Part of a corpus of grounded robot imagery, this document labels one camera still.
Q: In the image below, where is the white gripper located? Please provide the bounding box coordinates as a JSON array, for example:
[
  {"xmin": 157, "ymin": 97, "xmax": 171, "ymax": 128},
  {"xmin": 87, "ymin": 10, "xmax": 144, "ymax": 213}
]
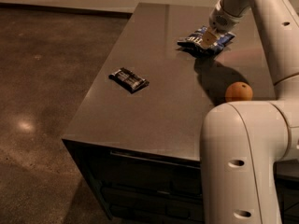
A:
[{"xmin": 201, "ymin": 1, "xmax": 240, "ymax": 49}]

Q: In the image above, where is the orange fruit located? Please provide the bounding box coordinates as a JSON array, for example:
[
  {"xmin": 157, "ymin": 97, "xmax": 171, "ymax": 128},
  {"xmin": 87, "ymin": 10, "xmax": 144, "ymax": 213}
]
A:
[{"xmin": 225, "ymin": 82, "xmax": 253, "ymax": 102}]

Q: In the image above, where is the blue chip bag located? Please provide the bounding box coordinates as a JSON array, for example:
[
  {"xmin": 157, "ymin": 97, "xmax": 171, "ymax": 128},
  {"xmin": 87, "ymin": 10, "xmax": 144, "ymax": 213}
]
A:
[{"xmin": 177, "ymin": 26, "xmax": 235, "ymax": 56}]

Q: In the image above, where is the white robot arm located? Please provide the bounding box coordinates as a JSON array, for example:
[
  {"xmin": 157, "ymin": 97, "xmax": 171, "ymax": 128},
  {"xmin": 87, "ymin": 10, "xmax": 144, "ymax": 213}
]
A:
[{"xmin": 200, "ymin": 0, "xmax": 299, "ymax": 224}]

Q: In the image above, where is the dark drawer cabinet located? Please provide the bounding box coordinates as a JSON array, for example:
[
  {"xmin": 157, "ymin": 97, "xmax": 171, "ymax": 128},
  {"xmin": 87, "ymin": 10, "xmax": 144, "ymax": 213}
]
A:
[{"xmin": 62, "ymin": 138, "xmax": 299, "ymax": 224}]

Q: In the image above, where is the black snack bar wrapper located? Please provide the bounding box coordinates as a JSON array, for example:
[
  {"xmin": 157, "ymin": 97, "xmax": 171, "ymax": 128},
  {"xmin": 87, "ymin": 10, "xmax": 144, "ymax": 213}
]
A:
[{"xmin": 108, "ymin": 67, "xmax": 150, "ymax": 93}]

